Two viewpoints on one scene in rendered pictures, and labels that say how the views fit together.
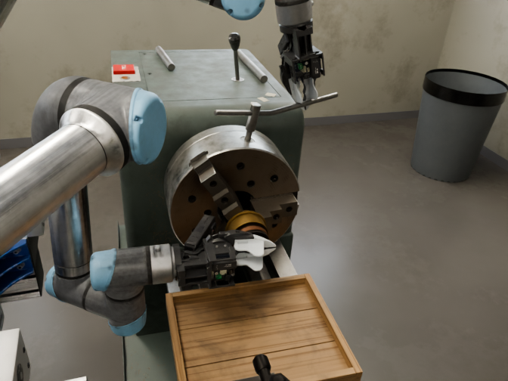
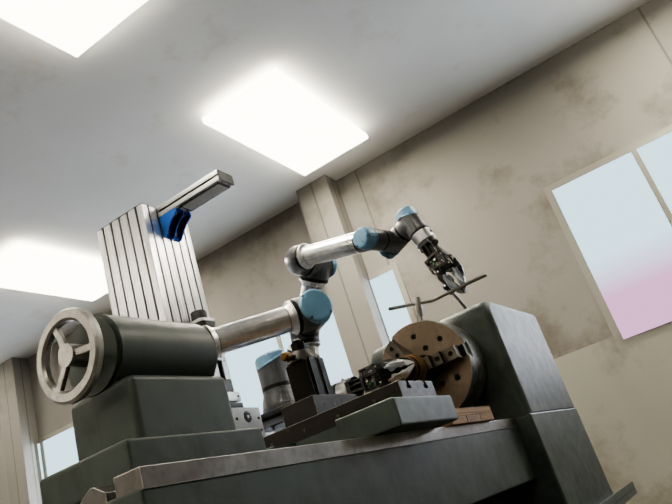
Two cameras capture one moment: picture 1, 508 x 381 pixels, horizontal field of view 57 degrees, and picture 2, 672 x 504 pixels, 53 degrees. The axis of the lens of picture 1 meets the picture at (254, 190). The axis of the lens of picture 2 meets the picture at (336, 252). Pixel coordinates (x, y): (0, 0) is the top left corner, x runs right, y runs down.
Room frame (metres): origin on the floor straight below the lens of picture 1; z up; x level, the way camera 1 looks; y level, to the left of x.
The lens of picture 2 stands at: (-0.70, -1.34, 0.73)
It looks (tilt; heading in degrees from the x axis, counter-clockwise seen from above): 21 degrees up; 44
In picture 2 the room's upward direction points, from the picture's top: 18 degrees counter-clockwise
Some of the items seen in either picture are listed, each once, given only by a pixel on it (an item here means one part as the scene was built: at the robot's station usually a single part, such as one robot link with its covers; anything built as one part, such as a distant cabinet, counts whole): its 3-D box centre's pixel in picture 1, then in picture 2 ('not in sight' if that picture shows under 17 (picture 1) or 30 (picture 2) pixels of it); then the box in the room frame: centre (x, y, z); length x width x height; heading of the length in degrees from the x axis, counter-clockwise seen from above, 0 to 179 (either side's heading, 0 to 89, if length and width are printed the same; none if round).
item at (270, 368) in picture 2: not in sight; (273, 368); (0.83, 0.67, 1.33); 0.13 x 0.12 x 0.14; 6
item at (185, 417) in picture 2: not in sight; (147, 398); (-0.18, -0.31, 1.01); 0.30 x 0.20 x 0.29; 17
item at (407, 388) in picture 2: not in sight; (343, 421); (0.40, -0.11, 0.95); 0.43 x 0.18 x 0.04; 107
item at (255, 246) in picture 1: (256, 248); (396, 363); (0.75, -0.01, 1.10); 0.09 x 0.06 x 0.03; 106
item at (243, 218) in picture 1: (247, 233); (410, 370); (0.82, 0.01, 1.08); 0.09 x 0.09 x 0.09; 17
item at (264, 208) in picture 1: (277, 207); (445, 357); (0.92, -0.06, 1.09); 0.12 x 0.11 x 0.05; 107
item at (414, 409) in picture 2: not in sight; (331, 446); (0.34, -0.10, 0.90); 0.53 x 0.30 x 0.06; 107
